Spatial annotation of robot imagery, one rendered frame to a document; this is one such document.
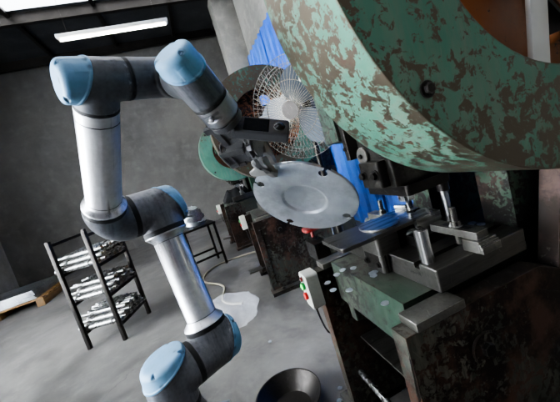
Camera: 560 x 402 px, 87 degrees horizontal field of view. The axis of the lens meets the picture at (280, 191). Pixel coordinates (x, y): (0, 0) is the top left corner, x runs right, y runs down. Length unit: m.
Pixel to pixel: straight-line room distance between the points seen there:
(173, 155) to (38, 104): 2.82
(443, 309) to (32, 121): 7.96
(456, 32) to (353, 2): 0.15
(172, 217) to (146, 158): 6.63
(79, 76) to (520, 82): 0.66
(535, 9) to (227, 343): 0.95
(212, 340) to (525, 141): 0.80
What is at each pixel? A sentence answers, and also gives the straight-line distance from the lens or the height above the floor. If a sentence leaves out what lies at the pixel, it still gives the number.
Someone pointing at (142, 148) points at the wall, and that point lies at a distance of 7.50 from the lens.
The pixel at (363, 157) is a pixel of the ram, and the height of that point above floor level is 0.99.
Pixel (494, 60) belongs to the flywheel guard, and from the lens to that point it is 0.54.
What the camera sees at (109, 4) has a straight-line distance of 6.39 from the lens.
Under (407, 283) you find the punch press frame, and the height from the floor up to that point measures 0.65.
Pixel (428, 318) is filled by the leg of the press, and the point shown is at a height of 0.64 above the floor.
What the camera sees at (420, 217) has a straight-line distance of 0.97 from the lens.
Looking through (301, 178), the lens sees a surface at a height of 1.00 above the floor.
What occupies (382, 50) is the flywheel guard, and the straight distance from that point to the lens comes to 0.42.
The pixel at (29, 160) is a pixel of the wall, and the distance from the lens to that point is 8.08.
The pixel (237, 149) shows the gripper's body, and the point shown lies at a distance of 0.64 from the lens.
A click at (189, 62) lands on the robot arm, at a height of 1.26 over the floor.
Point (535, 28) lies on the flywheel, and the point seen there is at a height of 1.15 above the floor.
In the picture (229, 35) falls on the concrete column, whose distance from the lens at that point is 6.41.
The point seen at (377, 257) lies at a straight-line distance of 0.95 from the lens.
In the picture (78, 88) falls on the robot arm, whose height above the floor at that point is 1.26.
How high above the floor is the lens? 1.07
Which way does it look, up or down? 7 degrees down
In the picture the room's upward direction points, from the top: 17 degrees counter-clockwise
